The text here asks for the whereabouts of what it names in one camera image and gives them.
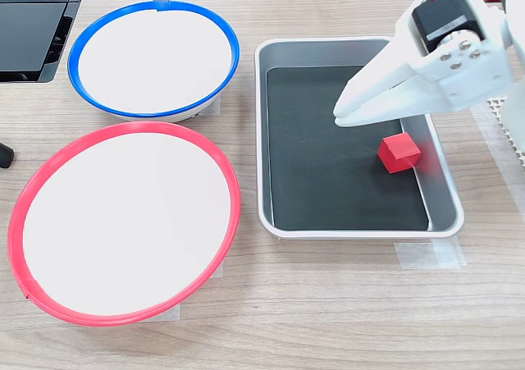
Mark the small red cube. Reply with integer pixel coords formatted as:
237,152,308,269
377,131,422,175

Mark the black tray mat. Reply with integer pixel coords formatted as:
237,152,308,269
265,65,431,231

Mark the steel tray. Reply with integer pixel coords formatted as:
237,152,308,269
253,36,466,241

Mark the clear tape strip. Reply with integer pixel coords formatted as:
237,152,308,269
393,237,468,271

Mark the blue-rimmed white plate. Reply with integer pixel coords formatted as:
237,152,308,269
66,0,241,124

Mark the red-rimmed white plate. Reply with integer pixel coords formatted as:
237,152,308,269
7,120,242,328

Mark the black electronic device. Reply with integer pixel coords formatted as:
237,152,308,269
0,0,90,85

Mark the small black object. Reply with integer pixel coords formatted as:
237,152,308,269
0,141,16,170

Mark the pale perforated base plate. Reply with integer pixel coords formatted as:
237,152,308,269
486,96,525,168

